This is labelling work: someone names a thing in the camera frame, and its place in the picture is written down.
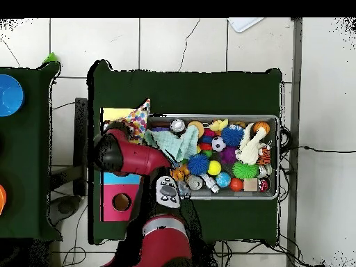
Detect large polka-dot paper napkin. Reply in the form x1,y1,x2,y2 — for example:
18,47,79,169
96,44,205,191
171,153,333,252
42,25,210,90
104,98,152,145

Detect wooden box with three holes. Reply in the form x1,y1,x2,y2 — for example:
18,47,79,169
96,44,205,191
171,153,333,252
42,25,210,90
99,107,145,223

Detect silver mesh bin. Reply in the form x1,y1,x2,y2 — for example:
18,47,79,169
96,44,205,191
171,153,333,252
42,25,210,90
145,113,280,200

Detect mint green cloth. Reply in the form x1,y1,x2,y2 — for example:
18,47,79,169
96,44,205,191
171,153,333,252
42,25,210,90
144,124,200,163

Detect silver drink can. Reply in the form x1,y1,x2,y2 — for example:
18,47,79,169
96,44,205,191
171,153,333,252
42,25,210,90
170,118,186,134

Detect small soccer ball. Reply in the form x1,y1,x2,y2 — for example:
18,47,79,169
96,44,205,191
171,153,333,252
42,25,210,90
211,136,227,152

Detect yellow tennis ball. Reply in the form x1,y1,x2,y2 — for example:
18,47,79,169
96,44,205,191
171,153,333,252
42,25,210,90
207,160,223,177

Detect silver toy robot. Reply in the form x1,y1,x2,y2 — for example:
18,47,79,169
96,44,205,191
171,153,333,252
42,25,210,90
200,173,220,193

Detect blue globe ball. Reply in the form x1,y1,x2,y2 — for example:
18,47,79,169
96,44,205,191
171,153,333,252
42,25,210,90
215,172,232,188

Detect blue spiky ball with eyes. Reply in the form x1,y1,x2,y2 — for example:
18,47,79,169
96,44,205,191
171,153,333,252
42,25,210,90
221,124,245,147

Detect dark green table cloth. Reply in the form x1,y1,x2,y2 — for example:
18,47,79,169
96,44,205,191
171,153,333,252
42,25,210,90
87,59,283,247
0,62,63,241

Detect orange rubber ball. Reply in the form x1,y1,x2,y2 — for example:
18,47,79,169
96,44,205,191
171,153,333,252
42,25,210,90
229,177,244,192

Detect cream knitted cloth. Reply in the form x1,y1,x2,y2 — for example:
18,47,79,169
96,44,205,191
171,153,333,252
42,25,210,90
234,122,269,166

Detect white board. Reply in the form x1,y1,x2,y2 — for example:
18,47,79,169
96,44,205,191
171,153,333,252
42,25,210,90
227,17,265,33

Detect small green object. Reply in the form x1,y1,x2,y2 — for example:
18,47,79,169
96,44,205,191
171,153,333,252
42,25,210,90
42,51,58,64

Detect blue plastic bowl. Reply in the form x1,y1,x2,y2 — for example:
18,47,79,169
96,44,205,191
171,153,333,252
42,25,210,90
0,74,25,117

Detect orange plastic bowl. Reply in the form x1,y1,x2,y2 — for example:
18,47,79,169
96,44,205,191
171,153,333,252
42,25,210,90
0,183,7,216

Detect black cable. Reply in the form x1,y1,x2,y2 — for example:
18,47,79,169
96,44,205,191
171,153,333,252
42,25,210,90
280,145,356,154

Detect grey metal post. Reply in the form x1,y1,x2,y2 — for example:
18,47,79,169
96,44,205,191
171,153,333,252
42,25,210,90
286,17,303,267

